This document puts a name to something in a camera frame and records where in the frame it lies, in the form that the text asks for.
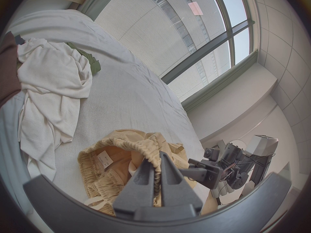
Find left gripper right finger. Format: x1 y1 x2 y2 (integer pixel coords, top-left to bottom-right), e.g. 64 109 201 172
160 151 203 218

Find beige shorts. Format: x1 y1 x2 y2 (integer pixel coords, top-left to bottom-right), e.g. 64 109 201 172
77 129 198 216

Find green garment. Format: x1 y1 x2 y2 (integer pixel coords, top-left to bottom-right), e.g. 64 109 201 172
65 42 101 76

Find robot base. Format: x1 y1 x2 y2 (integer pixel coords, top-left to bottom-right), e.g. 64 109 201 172
210 179 256 205

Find brown garment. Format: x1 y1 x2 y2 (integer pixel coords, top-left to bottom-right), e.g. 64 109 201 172
0 32 23 107

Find bed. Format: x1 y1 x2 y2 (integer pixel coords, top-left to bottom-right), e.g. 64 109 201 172
0 0 219 218

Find white garment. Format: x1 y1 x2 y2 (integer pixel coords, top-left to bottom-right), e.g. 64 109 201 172
17 37 93 182

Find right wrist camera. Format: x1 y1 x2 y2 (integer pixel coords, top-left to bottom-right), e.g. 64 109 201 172
203 148 219 161

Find window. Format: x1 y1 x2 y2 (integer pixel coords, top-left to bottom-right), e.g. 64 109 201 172
79 0 258 111

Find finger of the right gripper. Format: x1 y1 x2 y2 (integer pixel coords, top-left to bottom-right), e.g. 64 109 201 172
188 158 202 170
179 168 201 182

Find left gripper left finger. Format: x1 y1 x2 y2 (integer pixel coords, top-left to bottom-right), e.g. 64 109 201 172
113 158 156 219

